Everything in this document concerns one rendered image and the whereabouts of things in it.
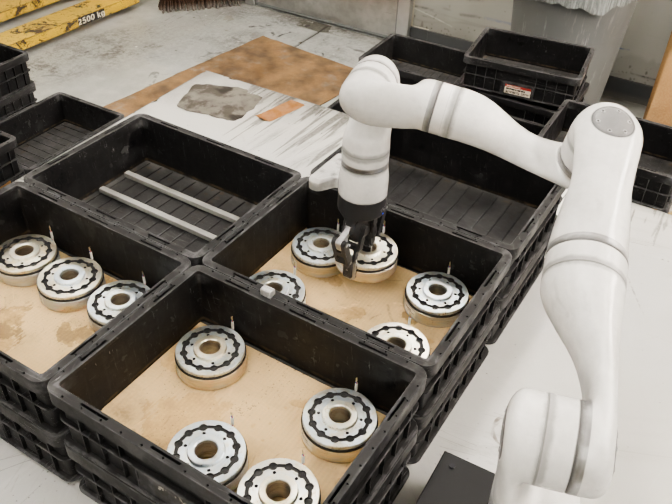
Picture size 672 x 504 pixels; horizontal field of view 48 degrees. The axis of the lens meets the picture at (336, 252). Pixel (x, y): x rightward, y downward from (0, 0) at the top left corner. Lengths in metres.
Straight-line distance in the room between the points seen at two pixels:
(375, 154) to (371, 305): 0.28
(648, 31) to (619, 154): 2.92
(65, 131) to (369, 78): 1.80
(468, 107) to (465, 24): 3.13
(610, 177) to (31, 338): 0.86
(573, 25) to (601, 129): 2.34
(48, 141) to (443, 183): 1.50
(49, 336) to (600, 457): 0.82
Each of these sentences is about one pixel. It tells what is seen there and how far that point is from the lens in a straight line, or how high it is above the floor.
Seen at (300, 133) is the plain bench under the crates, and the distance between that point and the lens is 1.94.
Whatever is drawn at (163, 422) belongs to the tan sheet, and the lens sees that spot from 1.08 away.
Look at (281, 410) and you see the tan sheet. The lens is 1.07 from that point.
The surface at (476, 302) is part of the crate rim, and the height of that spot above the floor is 0.93.
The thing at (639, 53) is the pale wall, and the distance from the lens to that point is 3.92.
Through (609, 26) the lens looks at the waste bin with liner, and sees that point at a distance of 3.38.
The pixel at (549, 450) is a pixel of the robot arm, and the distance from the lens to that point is 0.74.
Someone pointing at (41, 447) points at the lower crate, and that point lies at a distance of 1.18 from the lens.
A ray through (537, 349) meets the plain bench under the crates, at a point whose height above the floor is 0.70.
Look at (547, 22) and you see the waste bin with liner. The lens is 3.33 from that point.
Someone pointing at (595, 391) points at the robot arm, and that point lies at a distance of 0.78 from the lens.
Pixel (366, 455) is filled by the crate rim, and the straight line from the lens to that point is 0.91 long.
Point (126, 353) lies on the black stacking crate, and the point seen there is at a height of 0.89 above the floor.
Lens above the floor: 1.66
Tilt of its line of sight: 39 degrees down
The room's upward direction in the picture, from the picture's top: 3 degrees clockwise
